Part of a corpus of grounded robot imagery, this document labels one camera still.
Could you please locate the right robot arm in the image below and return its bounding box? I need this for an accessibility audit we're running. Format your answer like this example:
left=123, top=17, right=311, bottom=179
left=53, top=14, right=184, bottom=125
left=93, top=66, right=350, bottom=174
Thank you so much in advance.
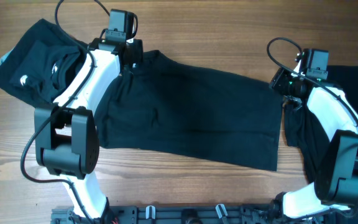
left=270, top=66, right=358, bottom=220

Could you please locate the right white rail clip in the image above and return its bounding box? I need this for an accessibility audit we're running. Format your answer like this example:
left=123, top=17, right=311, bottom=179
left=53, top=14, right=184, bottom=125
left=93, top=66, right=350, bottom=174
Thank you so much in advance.
left=215, top=203, right=229, bottom=224

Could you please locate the left white rail clip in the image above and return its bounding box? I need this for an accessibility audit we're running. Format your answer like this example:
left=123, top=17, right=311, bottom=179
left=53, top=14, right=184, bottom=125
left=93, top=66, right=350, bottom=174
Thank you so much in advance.
left=145, top=205, right=156, bottom=220

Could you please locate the white rail clip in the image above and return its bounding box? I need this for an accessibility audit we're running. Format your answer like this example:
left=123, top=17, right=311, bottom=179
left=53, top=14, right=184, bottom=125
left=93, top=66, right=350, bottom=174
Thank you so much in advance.
left=215, top=203, right=229, bottom=224
left=145, top=205, right=156, bottom=220

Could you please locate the folded black clothes stack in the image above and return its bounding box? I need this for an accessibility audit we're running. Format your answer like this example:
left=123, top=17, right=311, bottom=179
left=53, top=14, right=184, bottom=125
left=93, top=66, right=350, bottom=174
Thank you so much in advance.
left=0, top=19, right=86, bottom=107

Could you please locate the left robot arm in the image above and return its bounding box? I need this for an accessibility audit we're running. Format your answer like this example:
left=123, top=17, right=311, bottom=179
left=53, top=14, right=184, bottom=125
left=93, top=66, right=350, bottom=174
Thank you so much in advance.
left=33, top=38, right=143, bottom=223

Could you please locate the black clothes pile right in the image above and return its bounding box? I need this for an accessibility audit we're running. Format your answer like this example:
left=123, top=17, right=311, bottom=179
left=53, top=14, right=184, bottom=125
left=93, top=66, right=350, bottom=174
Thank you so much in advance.
left=284, top=65, right=358, bottom=183

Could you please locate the black t-shirt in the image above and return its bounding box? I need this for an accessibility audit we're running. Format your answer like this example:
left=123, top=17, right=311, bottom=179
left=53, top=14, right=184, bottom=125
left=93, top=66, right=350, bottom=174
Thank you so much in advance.
left=94, top=50, right=283, bottom=171

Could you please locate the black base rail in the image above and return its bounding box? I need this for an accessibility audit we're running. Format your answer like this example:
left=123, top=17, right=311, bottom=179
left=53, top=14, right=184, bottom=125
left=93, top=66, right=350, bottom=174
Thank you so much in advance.
left=50, top=203, right=291, bottom=224

